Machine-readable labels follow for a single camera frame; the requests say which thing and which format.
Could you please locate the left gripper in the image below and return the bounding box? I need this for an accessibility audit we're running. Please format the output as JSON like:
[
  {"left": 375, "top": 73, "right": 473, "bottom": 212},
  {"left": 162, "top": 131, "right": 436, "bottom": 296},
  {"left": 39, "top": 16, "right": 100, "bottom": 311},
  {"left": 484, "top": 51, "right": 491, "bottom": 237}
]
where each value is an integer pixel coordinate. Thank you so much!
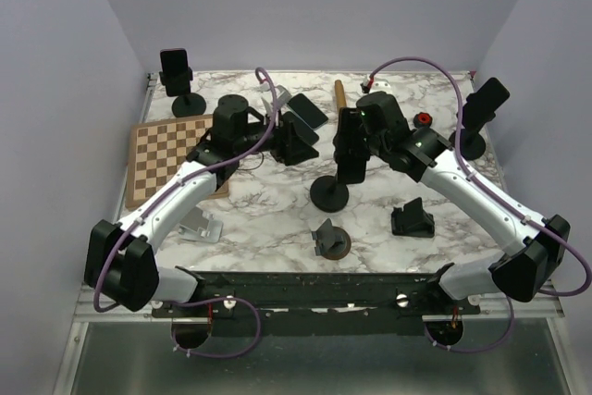
[{"left": 234, "top": 107, "right": 319, "bottom": 167}]

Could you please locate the teal phone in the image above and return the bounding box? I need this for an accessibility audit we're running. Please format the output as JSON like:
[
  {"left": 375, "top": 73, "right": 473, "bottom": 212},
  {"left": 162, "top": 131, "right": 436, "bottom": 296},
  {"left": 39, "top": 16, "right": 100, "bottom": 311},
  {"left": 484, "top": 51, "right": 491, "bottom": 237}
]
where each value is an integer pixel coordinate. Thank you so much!
[{"left": 287, "top": 93, "right": 328, "bottom": 130}]

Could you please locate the black pole stand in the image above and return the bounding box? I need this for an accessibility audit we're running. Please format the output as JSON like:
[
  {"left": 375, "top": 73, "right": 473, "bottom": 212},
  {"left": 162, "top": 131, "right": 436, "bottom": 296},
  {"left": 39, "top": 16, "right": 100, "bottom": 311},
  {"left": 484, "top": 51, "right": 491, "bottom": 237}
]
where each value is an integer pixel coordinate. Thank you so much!
[
  {"left": 159, "top": 68, "right": 206, "bottom": 118},
  {"left": 450, "top": 125, "right": 487, "bottom": 161},
  {"left": 309, "top": 171, "right": 350, "bottom": 213}
]

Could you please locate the black phone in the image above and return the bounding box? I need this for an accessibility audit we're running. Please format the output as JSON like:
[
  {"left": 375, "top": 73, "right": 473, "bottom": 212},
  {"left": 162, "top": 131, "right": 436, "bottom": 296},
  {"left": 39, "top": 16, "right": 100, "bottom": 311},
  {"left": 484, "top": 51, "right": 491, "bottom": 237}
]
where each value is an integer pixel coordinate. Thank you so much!
[{"left": 282, "top": 112, "right": 319, "bottom": 146}]

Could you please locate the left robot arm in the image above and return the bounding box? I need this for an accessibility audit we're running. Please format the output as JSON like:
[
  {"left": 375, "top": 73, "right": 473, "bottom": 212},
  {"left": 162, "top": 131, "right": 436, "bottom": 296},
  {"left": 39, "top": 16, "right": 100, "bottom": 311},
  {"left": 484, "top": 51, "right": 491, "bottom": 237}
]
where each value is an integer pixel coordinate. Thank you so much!
[{"left": 83, "top": 94, "right": 319, "bottom": 316}]

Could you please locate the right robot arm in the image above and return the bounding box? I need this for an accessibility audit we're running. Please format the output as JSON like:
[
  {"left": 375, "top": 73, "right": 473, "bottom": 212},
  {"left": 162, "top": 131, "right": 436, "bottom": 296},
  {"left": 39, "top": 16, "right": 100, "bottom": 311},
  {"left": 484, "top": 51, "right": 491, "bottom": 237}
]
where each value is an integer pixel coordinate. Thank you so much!
[{"left": 333, "top": 92, "right": 571, "bottom": 314}]

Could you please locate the round wooden base stand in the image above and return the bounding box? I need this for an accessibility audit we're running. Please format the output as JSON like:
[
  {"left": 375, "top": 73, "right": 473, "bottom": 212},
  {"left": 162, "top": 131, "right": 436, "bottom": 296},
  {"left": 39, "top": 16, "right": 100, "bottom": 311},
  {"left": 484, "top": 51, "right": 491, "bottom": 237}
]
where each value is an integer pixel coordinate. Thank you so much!
[{"left": 311, "top": 218, "right": 352, "bottom": 261}]

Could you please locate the black folding stand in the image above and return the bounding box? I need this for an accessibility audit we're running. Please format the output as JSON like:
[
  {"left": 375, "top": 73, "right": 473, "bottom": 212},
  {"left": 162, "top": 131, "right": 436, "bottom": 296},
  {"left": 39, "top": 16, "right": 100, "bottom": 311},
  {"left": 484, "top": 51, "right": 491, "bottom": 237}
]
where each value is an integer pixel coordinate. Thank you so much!
[{"left": 390, "top": 197, "right": 435, "bottom": 238}]

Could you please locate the silver phone stand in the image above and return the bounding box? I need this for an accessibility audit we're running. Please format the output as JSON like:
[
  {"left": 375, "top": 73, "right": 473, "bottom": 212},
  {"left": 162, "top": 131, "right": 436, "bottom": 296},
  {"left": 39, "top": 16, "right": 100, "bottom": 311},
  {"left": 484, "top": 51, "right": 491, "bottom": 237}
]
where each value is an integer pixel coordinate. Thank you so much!
[{"left": 179, "top": 206, "right": 223, "bottom": 243}]

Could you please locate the wooden rolling pin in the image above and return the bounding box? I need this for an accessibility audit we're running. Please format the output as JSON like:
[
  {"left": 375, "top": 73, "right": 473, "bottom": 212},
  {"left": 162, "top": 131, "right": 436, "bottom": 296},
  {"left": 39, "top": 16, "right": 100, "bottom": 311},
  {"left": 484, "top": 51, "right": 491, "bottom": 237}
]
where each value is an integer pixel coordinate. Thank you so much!
[{"left": 334, "top": 80, "right": 348, "bottom": 111}]

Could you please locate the red black knob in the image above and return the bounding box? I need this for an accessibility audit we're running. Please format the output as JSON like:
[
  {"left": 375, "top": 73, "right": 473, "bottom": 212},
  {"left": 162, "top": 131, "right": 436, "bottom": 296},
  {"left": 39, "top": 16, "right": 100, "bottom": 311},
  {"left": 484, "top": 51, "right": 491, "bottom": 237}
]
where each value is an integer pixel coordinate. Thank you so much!
[{"left": 413, "top": 112, "right": 433, "bottom": 129}]

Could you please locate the wooden chessboard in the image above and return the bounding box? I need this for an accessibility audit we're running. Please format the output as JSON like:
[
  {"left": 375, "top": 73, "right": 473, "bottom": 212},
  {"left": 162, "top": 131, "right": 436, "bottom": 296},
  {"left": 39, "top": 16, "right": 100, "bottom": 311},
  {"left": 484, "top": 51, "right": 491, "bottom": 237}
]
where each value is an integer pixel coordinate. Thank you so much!
[{"left": 125, "top": 115, "right": 213, "bottom": 210}]

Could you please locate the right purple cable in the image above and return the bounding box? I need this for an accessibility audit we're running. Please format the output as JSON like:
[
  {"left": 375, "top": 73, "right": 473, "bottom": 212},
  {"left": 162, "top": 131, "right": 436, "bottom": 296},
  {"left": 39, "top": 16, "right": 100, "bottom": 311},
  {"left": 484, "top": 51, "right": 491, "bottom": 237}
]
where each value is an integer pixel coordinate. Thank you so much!
[{"left": 364, "top": 56, "right": 592, "bottom": 356}]

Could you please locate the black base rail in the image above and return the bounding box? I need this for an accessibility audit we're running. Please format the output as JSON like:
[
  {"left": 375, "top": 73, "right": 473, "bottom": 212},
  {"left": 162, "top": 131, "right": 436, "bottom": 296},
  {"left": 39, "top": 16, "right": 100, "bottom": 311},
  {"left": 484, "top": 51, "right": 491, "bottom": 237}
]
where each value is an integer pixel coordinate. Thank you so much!
[{"left": 152, "top": 271, "right": 508, "bottom": 337}]

